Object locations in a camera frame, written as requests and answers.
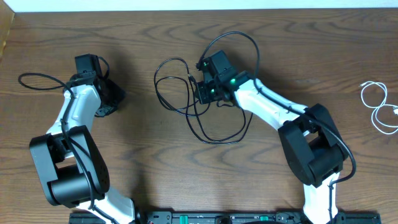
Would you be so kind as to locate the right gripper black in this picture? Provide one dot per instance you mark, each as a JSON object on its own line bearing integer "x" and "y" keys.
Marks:
{"x": 201, "y": 96}

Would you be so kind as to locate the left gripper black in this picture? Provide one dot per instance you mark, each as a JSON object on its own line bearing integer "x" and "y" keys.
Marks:
{"x": 120, "y": 94}

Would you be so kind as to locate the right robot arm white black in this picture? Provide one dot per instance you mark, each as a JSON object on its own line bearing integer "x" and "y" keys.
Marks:
{"x": 310, "y": 140}

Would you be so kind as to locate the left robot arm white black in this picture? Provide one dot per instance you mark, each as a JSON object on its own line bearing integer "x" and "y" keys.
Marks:
{"x": 71, "y": 169}

